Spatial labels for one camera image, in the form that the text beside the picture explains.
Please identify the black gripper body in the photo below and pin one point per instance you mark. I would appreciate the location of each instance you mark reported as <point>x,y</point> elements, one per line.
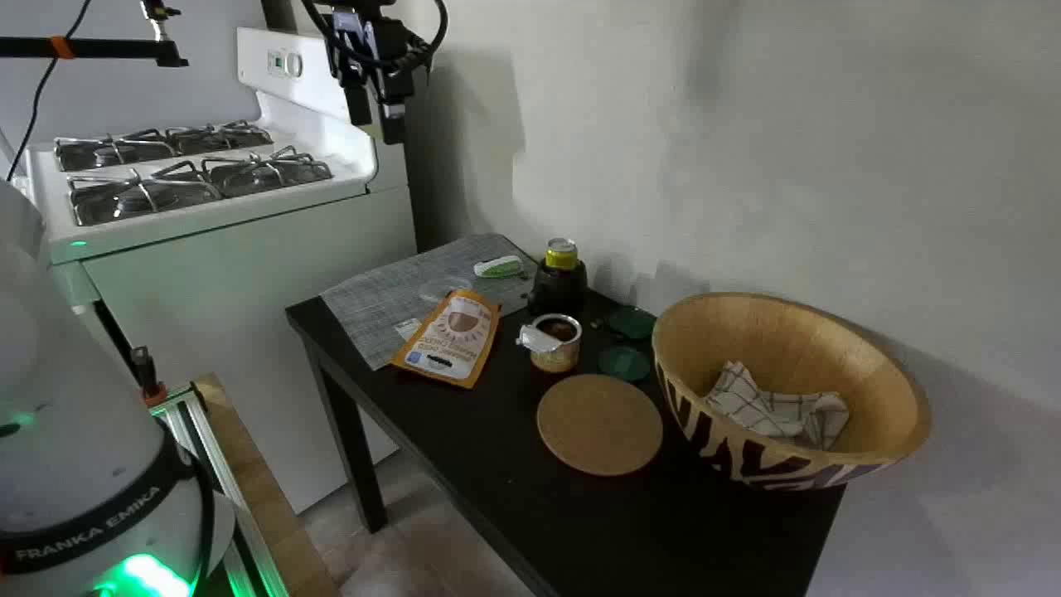
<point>370,38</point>

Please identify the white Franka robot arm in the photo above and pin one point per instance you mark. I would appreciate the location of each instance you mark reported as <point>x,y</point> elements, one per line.
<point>79,466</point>

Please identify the large patterned wooden bowl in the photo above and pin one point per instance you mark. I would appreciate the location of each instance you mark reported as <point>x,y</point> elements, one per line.
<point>883,415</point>

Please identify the black stove grate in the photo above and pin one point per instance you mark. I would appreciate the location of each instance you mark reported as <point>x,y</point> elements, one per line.
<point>167,140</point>
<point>199,184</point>

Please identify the green white brush pack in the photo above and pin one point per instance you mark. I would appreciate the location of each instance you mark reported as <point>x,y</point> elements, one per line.
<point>498,267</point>

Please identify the grey woven placemat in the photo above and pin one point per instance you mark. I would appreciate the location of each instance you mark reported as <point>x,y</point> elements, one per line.
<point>384,298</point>

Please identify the white gas stove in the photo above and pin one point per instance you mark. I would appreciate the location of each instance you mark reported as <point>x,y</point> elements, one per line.
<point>243,298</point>

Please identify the orange food packet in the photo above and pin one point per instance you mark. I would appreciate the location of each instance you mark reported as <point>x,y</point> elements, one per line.
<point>449,340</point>

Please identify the dark jar with yellow lid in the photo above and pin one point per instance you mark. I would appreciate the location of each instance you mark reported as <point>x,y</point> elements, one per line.
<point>557,285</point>

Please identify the white mug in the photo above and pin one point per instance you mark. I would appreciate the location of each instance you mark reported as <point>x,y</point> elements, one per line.
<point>553,353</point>

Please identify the green round lid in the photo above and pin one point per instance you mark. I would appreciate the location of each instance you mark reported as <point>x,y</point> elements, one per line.
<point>623,361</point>
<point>632,324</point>

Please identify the black rod with red tip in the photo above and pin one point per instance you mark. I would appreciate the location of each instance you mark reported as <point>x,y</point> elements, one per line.
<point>136,364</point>

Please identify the round cork mat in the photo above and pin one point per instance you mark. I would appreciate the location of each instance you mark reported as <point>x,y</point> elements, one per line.
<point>599,426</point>

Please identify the wooden board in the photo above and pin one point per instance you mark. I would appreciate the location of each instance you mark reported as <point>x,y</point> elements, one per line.
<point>267,499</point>

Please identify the black table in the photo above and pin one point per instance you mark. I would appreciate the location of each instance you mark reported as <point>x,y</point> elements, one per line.
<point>617,525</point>

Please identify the checked white cloth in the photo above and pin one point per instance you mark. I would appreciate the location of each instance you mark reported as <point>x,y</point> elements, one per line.
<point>773,408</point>

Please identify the black camera stand bar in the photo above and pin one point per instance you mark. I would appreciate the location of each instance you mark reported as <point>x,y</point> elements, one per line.
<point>101,48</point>

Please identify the aluminium frame rail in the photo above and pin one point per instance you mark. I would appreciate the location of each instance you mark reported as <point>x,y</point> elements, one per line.
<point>205,442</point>

